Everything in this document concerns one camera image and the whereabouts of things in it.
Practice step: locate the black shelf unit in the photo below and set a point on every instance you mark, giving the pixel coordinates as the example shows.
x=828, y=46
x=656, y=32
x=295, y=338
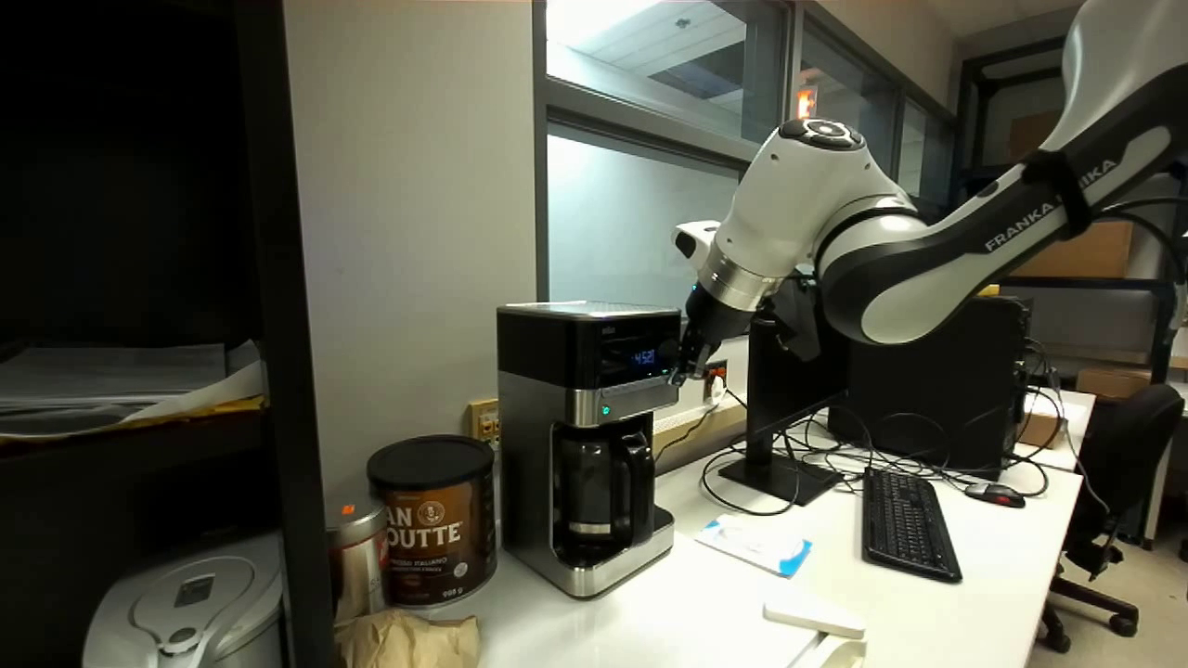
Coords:
x=279, y=246

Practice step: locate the blue and white card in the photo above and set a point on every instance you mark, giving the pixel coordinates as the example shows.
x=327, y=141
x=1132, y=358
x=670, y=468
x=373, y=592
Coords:
x=757, y=546

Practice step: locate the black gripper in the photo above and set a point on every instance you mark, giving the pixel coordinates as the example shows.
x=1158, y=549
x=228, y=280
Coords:
x=713, y=324

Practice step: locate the flat white box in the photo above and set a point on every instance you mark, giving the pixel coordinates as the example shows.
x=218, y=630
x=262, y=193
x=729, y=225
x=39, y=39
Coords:
x=811, y=613

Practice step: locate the small jar with metal lid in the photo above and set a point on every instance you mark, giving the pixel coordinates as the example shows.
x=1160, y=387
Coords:
x=357, y=559

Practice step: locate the stack of papers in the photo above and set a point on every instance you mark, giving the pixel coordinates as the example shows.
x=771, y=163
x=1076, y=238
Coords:
x=113, y=387

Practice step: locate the white rice cooker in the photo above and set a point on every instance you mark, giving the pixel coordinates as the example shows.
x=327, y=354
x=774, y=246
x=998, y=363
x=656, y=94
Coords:
x=186, y=611

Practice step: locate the black computer keyboard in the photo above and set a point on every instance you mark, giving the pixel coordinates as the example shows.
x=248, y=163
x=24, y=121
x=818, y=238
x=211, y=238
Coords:
x=911, y=526

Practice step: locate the black computer monitor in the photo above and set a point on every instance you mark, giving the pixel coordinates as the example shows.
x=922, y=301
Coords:
x=929, y=391

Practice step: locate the brown cardboard box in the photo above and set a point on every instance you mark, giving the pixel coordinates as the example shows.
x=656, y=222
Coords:
x=1089, y=249

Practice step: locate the black silver coffeemaker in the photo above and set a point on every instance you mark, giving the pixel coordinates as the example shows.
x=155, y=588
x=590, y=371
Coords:
x=545, y=422

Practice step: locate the black monitor stand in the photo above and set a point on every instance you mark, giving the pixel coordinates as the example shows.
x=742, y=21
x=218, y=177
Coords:
x=779, y=433

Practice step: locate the beige wall outlet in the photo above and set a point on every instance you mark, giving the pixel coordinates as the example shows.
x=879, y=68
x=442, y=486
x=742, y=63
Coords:
x=486, y=416

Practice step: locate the grey framed window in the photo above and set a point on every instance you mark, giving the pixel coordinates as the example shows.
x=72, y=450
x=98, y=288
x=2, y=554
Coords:
x=619, y=208

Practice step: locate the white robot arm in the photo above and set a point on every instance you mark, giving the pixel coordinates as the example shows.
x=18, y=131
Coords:
x=929, y=265

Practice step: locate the black computer mouse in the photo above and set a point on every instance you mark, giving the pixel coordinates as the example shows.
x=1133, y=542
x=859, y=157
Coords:
x=999, y=496

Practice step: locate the brown paper bag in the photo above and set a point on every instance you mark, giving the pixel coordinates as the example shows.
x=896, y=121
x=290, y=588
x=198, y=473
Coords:
x=410, y=640

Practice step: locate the black office chair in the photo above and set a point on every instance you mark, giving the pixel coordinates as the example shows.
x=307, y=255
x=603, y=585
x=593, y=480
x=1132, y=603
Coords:
x=1118, y=468

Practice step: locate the brown coffee can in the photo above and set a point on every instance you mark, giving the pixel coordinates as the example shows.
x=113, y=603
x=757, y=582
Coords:
x=431, y=532

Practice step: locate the glass coffee carafe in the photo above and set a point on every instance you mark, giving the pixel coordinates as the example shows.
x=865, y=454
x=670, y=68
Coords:
x=597, y=496

